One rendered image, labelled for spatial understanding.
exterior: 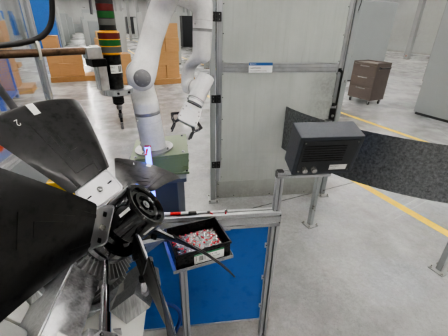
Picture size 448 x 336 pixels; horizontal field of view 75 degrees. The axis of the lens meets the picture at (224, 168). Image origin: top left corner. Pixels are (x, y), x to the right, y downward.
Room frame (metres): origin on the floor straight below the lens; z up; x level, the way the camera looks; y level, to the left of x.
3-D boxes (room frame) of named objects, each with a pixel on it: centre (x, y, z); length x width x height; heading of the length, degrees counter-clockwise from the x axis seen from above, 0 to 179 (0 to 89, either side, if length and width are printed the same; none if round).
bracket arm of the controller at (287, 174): (1.10, -0.34, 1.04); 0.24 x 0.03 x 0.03; 97
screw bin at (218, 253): (0.87, 0.10, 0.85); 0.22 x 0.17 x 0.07; 113
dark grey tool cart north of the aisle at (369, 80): (6.80, -3.27, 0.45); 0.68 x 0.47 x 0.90; 28
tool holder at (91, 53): (0.65, 0.25, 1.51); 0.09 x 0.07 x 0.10; 132
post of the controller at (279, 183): (1.08, -0.24, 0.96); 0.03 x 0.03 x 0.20; 7
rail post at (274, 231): (1.08, -0.24, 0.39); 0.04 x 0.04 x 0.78; 7
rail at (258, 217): (1.03, 0.19, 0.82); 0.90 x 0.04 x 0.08; 97
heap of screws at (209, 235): (0.87, 0.10, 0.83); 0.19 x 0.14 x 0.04; 113
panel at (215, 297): (1.03, 0.19, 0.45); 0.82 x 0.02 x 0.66; 97
